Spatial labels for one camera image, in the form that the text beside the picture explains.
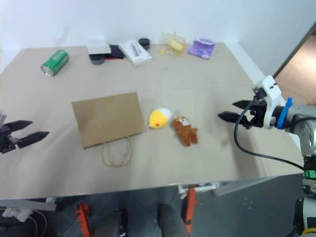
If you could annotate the white open device box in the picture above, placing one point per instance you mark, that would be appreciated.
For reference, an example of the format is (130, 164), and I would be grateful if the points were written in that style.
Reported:
(134, 53)

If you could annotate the orange clamp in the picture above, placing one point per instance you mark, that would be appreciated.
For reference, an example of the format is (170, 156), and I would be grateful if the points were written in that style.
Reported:
(190, 209)
(82, 217)

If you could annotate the black flat case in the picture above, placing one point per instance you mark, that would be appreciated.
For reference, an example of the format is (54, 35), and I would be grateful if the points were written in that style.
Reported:
(116, 51)

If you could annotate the brown teddy bear plush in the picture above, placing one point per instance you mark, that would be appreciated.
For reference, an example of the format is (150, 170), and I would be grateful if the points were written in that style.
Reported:
(185, 132)

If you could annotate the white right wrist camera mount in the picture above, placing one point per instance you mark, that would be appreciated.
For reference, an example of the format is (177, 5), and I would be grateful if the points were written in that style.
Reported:
(271, 91)

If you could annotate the brown paper bag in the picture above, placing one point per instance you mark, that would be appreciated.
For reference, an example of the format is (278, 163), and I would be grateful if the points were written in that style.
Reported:
(108, 118)

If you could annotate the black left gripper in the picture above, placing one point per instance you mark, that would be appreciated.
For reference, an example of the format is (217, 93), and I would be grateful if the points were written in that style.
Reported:
(6, 143)

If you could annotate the silver robot torso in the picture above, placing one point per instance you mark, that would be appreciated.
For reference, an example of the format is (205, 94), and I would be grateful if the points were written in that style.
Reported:
(309, 197)

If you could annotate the clear bag with bread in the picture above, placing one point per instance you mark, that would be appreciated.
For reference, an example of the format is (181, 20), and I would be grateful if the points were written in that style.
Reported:
(174, 44)

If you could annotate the purple snack packet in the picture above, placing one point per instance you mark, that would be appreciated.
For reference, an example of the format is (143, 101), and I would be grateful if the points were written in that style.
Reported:
(201, 48)

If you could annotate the white flat box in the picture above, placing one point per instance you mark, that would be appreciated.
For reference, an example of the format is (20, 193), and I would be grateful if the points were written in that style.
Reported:
(98, 47)

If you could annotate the yellow chick plush toy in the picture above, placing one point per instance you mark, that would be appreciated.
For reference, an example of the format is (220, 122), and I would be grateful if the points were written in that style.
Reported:
(158, 119)

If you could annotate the white table bracket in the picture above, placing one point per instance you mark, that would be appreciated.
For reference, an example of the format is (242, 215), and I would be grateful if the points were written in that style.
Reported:
(197, 187)

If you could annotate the white power strip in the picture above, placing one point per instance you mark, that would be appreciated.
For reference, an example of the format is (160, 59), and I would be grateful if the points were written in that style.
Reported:
(16, 213)

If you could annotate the green drink can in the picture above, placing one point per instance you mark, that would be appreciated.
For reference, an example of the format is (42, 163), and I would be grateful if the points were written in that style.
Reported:
(54, 62)

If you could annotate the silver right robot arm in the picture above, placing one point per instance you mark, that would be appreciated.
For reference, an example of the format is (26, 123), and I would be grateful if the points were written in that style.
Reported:
(302, 123)

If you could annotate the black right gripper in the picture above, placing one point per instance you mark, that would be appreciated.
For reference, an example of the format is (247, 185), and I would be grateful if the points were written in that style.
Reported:
(258, 114)

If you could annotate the grey round tape roll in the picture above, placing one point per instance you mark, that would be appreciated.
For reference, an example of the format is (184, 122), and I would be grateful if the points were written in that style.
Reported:
(96, 60)

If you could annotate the black round cylinder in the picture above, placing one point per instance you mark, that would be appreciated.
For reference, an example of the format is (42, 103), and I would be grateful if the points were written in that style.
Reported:
(144, 43)

